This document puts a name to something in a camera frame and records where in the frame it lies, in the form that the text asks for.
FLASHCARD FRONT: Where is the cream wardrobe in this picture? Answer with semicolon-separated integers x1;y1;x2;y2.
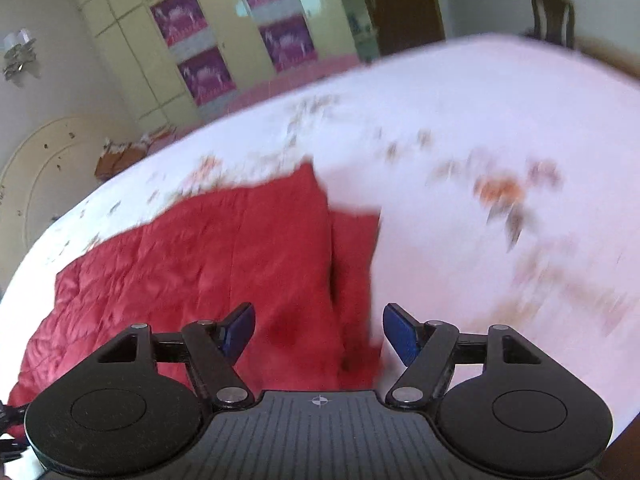
62;0;383;128

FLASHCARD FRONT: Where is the red down jacket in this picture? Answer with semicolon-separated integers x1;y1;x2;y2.
7;160;385;411

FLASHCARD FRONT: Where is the wooden chair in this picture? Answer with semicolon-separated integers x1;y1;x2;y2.
529;0;577;50

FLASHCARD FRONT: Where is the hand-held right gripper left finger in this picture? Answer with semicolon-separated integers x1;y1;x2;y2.
96;302;257;409

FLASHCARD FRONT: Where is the white floral bed sheet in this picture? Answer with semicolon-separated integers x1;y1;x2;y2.
0;32;640;480

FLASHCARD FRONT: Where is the brown wooden door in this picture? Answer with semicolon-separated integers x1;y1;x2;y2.
351;0;447;58

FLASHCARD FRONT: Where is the cream round headboard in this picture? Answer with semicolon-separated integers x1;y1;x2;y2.
0;116;137;281

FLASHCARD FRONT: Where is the pink bed cover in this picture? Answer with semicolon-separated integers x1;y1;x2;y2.
142;52;368;153

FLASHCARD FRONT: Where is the open wall shelf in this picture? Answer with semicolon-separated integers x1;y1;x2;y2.
327;0;382;63

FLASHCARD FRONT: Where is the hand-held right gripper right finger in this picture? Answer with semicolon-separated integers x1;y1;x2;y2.
382;302;544;409

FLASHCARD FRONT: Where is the glass wall lamp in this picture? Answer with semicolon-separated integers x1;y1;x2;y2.
2;29;42;82

